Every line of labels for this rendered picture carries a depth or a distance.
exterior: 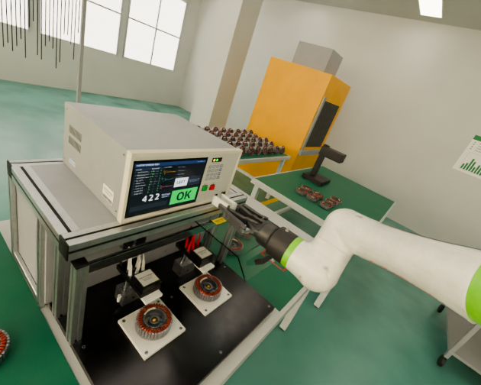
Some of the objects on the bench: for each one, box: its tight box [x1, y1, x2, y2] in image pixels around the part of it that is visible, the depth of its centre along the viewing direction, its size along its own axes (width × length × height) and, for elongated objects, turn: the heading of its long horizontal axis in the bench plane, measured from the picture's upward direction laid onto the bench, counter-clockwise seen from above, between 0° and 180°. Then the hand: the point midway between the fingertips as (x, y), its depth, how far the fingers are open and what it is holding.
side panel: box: [8, 174, 50, 309], centre depth 80 cm, size 28×3×32 cm, turn 16°
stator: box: [134, 303, 173, 341], centre depth 81 cm, size 11×11×4 cm
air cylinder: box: [115, 282, 139, 306], centre depth 88 cm, size 5×8×6 cm
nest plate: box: [118, 298, 186, 361], centre depth 82 cm, size 15×15×1 cm
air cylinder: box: [173, 255, 195, 277], centre depth 107 cm, size 5×8×6 cm
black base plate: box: [50, 242, 275, 385], centre depth 93 cm, size 47×64×2 cm
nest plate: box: [179, 272, 232, 316], centre depth 101 cm, size 15×15×1 cm
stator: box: [193, 274, 223, 302], centre depth 100 cm, size 11×11×4 cm
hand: (224, 203), depth 84 cm, fingers open, 3 cm apart
